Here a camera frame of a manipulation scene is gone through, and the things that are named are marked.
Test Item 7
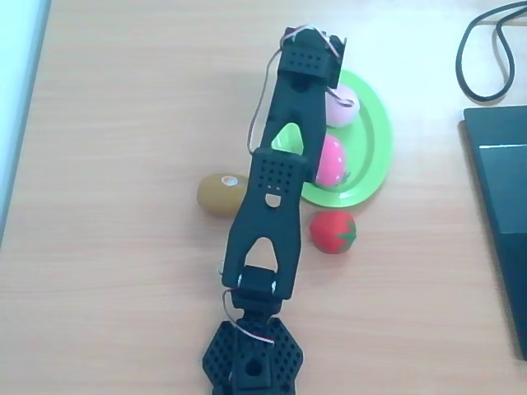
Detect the black looped cable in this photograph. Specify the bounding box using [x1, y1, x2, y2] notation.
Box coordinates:
[455, 0, 527, 104]

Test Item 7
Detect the green plastic plate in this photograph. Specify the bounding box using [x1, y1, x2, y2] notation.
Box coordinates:
[270, 69, 394, 209]

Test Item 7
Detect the light pink plush peach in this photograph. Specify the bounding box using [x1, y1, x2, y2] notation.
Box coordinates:
[324, 84, 360, 127]

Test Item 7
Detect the white red wrist servo cable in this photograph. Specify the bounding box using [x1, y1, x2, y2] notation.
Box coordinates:
[245, 25, 326, 156]

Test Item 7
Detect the brown kiwi with sticker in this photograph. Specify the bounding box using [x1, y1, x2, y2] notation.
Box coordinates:
[196, 172, 250, 219]

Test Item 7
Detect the white red gripper servo cable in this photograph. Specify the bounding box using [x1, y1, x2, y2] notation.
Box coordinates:
[323, 30, 357, 109]

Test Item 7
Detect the pink plush strawberry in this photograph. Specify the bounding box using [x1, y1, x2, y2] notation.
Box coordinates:
[315, 134, 351, 188]

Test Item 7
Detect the white red base servo cable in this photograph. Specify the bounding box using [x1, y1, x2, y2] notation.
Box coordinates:
[222, 290, 276, 346]

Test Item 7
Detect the red toy tomato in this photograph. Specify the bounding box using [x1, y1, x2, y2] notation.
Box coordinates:
[308, 211, 357, 254]

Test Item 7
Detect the black laptop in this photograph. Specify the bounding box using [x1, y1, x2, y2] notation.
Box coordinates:
[463, 105, 527, 363]

